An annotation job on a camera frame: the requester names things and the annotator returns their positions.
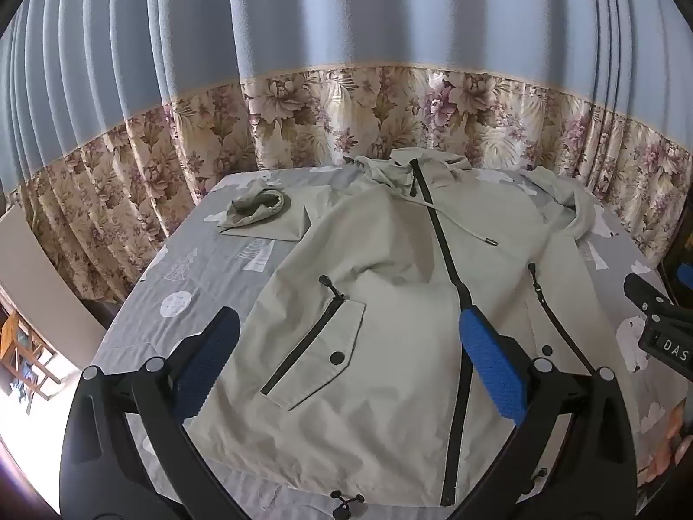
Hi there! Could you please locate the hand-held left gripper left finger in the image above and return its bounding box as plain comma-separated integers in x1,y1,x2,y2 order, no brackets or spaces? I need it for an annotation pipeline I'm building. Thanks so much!
58,306,250,520

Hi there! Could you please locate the wooden chair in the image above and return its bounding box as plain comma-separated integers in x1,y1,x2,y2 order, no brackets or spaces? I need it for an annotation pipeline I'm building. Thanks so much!
0,311,63,407

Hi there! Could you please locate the bed with grey animal-print sheet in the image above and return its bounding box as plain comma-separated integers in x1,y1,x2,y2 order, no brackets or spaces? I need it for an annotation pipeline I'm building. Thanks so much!
89,165,693,520

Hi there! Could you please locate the white board panel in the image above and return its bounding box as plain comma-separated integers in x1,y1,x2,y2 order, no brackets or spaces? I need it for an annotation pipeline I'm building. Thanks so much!
0,208,109,337

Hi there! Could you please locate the dark cabinet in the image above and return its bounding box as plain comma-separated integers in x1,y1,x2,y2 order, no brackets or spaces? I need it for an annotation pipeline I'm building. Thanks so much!
657,238,693,309

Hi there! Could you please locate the peach patterned cloth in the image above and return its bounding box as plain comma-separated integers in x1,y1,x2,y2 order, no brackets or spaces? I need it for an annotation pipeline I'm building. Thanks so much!
636,395,693,491

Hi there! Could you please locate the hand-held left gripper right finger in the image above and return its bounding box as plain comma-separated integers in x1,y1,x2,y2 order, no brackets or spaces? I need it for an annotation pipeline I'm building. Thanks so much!
449,306,640,520

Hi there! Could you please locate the blue curtain with floral hem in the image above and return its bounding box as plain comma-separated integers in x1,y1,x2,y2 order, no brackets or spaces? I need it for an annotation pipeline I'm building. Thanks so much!
0,0,693,304

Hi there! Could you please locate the light green zip jacket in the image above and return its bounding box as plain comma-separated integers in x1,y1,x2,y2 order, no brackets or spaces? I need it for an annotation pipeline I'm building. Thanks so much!
187,147,618,520

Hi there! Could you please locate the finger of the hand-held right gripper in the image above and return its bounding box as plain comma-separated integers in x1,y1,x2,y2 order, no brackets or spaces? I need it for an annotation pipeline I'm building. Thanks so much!
622,273,693,322

